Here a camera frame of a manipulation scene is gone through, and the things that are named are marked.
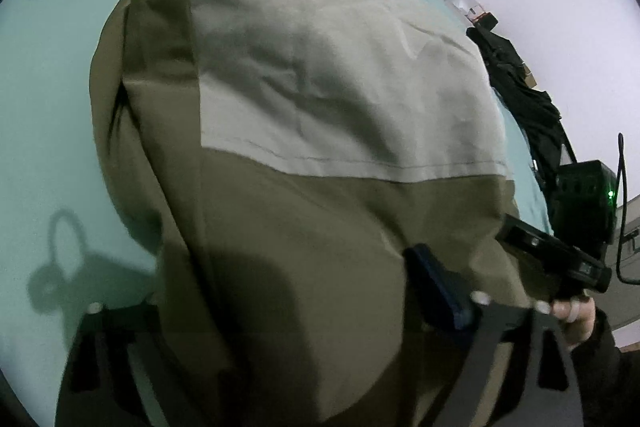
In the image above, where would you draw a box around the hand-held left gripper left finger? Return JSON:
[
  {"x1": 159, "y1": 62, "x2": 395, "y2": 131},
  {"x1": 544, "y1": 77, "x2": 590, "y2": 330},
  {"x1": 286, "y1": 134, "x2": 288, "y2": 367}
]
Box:
[{"x1": 64, "y1": 299, "x2": 201, "y2": 427}]

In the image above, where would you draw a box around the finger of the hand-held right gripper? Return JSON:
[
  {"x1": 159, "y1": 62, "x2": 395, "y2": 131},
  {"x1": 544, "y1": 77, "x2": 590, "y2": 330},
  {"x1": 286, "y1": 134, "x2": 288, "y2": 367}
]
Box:
[{"x1": 497, "y1": 213, "x2": 557, "y2": 264}]

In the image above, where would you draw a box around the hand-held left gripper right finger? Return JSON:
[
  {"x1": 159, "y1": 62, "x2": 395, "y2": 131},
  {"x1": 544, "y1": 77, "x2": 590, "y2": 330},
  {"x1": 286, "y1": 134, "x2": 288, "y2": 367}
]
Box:
[{"x1": 402, "y1": 243, "x2": 586, "y2": 427}]

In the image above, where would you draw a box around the olive and beige jacket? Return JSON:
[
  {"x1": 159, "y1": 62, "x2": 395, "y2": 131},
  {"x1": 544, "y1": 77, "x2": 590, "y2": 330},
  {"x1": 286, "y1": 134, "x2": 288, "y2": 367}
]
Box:
[{"x1": 54, "y1": 0, "x2": 556, "y2": 427}]

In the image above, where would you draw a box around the person's right forearm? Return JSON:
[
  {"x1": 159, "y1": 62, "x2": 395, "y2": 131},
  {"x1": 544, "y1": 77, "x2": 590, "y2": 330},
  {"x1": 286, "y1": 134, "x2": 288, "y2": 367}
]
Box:
[{"x1": 570, "y1": 307, "x2": 640, "y2": 427}]

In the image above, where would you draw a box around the person's right hand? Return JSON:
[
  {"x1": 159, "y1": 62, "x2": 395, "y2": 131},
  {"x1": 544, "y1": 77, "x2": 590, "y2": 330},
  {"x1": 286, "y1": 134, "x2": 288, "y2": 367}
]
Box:
[{"x1": 550, "y1": 294, "x2": 598, "y2": 351}]

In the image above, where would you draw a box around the black clothing pile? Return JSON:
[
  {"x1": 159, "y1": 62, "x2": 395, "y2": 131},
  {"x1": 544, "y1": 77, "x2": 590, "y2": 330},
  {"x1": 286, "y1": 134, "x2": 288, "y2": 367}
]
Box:
[{"x1": 466, "y1": 26, "x2": 576, "y2": 208}]

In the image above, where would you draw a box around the bed with green sheet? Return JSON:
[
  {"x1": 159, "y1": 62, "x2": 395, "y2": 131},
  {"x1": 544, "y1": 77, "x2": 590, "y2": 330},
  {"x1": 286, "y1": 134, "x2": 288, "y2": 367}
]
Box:
[{"x1": 0, "y1": 0, "x2": 553, "y2": 427}]

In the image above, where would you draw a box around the black cable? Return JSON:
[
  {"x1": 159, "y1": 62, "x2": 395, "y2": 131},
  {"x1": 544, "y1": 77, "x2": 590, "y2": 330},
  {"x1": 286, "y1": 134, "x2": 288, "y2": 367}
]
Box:
[{"x1": 615, "y1": 133, "x2": 640, "y2": 284}]

